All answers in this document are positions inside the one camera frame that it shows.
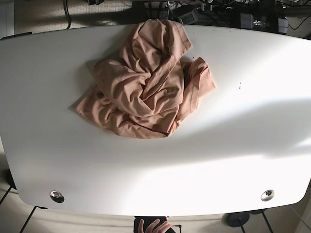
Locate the person's hand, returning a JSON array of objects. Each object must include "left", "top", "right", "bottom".
[{"left": 138, "top": 219, "right": 171, "bottom": 233}]

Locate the peach T-shirt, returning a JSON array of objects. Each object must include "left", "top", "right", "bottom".
[{"left": 75, "top": 19, "right": 215, "bottom": 139}]

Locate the black round stand base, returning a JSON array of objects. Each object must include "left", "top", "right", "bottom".
[{"left": 226, "top": 212, "right": 250, "bottom": 228}]

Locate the right silver table grommet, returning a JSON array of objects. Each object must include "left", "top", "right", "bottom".
[{"left": 260, "top": 189, "right": 275, "bottom": 201}]

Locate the silver table grommet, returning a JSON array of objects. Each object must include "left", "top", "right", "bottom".
[
  {"left": 50, "top": 190, "right": 65, "bottom": 203},
  {"left": 260, "top": 189, "right": 275, "bottom": 201}
]

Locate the left silver table grommet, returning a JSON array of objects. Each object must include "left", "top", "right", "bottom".
[{"left": 50, "top": 190, "right": 65, "bottom": 203}]

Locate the left black table leg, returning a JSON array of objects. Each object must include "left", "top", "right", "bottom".
[{"left": 19, "top": 206, "right": 37, "bottom": 233}]

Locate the grey multi-socket box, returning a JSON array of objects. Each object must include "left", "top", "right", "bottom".
[{"left": 176, "top": 5, "right": 199, "bottom": 25}]

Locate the grey power adapter box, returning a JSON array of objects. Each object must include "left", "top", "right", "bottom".
[{"left": 240, "top": 13, "right": 254, "bottom": 30}]

